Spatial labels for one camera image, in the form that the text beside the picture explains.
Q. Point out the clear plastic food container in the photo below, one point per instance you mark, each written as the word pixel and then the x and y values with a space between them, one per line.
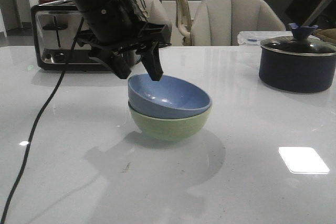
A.
pixel 253 38

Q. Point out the blue bowl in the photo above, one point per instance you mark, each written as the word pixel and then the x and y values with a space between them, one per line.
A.
pixel 169 98

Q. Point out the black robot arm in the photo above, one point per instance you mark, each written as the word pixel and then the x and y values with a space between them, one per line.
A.
pixel 299 12
pixel 117 26

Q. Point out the beige chair right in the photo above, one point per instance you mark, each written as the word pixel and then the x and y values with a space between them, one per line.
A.
pixel 218 22

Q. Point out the dark blue cooking pot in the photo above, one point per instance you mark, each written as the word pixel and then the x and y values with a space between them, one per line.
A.
pixel 297 73

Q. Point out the brown cloth oven mitt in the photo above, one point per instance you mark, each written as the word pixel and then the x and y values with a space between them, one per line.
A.
pixel 328 35

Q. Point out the cream office chair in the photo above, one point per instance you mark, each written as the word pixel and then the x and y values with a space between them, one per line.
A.
pixel 183 21

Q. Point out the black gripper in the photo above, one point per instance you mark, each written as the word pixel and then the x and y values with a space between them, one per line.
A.
pixel 116 27

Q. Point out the glass pot lid blue knob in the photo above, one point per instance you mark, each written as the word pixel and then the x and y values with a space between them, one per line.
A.
pixel 299 43

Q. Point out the black and chrome toaster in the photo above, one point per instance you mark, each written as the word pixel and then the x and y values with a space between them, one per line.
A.
pixel 54 27

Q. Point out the beige chair left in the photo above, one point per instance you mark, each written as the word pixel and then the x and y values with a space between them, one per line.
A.
pixel 158 15

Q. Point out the green bowl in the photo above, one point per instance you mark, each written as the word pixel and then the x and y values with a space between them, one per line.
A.
pixel 169 129

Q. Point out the beige chair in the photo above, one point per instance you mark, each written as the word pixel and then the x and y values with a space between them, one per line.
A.
pixel 218 22
pixel 158 15

